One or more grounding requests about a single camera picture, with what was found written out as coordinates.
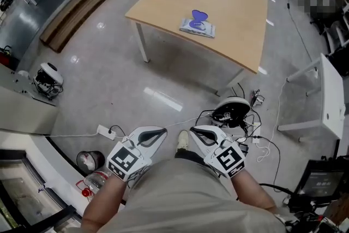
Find white wet wipe pack purple lid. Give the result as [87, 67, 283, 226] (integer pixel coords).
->
[179, 9, 218, 39]

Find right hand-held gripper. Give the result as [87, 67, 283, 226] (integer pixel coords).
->
[190, 124, 245, 179]

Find beige cabinet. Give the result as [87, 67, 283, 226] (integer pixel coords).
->
[0, 73, 60, 136]

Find black mesh trash bin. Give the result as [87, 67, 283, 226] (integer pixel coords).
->
[76, 150, 106, 174]

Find white power cable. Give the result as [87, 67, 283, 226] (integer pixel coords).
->
[45, 113, 216, 138]

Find black monitor screen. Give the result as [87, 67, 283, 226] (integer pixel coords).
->
[294, 159, 346, 201]

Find white power strip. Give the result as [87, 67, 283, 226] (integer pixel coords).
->
[251, 122, 262, 144]
[97, 124, 117, 141]

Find white dome device with cables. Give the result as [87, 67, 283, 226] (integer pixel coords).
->
[33, 62, 65, 100]

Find person's black trousers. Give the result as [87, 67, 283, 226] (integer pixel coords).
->
[173, 148, 212, 171]

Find black power cable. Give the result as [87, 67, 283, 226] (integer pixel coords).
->
[109, 124, 130, 142]

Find person's left forearm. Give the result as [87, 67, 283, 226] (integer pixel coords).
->
[81, 171, 129, 231]

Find person's beige shirt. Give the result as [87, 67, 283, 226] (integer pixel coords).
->
[95, 158, 287, 233]

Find small white black controller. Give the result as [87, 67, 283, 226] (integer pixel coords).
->
[250, 89, 266, 107]

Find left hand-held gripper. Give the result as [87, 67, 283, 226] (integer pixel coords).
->
[105, 126, 168, 183]

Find person's right forearm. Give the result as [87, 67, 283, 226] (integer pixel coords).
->
[231, 168, 279, 217]

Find black and white headset device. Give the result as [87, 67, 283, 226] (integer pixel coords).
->
[211, 96, 251, 129]

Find person's pale shoe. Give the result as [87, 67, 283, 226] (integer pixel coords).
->
[176, 129, 190, 151]

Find small black screen device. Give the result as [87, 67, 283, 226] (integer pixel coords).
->
[238, 142, 250, 157]

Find black framed window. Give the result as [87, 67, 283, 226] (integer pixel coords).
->
[0, 148, 84, 233]

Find clear plastic bottle red cap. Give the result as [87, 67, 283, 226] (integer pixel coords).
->
[76, 168, 113, 203]

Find white desk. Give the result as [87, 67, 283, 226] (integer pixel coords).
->
[277, 53, 346, 143]

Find brown wooden steps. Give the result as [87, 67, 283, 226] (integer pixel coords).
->
[39, 0, 127, 53]

